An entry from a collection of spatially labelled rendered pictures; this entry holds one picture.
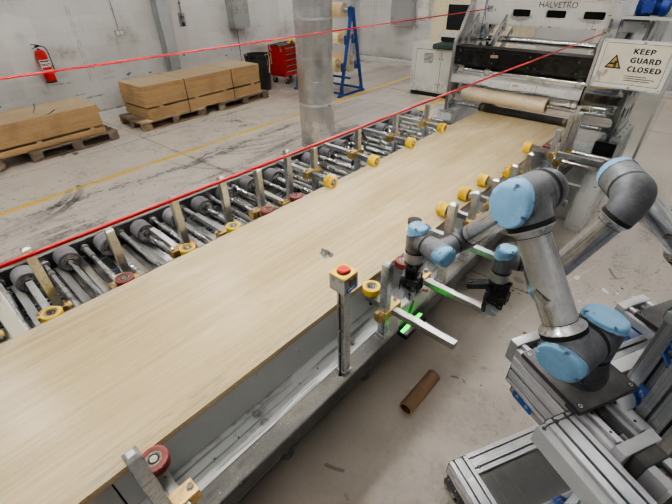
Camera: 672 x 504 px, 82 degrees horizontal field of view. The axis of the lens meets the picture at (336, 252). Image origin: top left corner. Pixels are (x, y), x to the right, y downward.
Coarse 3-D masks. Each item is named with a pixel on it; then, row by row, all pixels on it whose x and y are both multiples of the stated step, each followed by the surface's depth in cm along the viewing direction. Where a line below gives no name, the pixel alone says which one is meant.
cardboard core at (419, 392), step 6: (432, 372) 230; (426, 378) 227; (432, 378) 227; (438, 378) 230; (420, 384) 224; (426, 384) 224; (432, 384) 226; (414, 390) 221; (420, 390) 220; (426, 390) 222; (408, 396) 218; (414, 396) 217; (420, 396) 218; (402, 402) 215; (408, 402) 214; (414, 402) 215; (420, 402) 218; (402, 408) 218; (408, 408) 219; (414, 408) 214; (408, 414) 216
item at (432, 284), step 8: (400, 272) 187; (424, 280) 179; (432, 280) 178; (432, 288) 177; (440, 288) 174; (448, 288) 174; (448, 296) 173; (456, 296) 170; (464, 296) 169; (464, 304) 169; (472, 304) 166; (480, 304) 165; (480, 312) 164
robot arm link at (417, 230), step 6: (414, 222) 137; (420, 222) 137; (408, 228) 136; (414, 228) 134; (420, 228) 134; (426, 228) 134; (408, 234) 136; (414, 234) 134; (420, 234) 133; (426, 234) 134; (408, 240) 137; (414, 240) 135; (420, 240) 133; (408, 246) 138; (414, 246) 136; (408, 252) 140; (414, 252) 138
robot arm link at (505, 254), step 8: (504, 248) 143; (512, 248) 143; (496, 256) 145; (504, 256) 142; (512, 256) 142; (496, 264) 146; (504, 264) 144; (512, 264) 143; (496, 272) 148; (504, 272) 146
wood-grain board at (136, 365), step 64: (448, 128) 341; (512, 128) 339; (320, 192) 244; (384, 192) 243; (448, 192) 241; (192, 256) 190; (256, 256) 189; (384, 256) 187; (64, 320) 155; (128, 320) 155; (192, 320) 154; (256, 320) 154; (320, 320) 156; (0, 384) 131; (64, 384) 131; (128, 384) 130; (192, 384) 130; (0, 448) 113; (64, 448) 113; (128, 448) 112
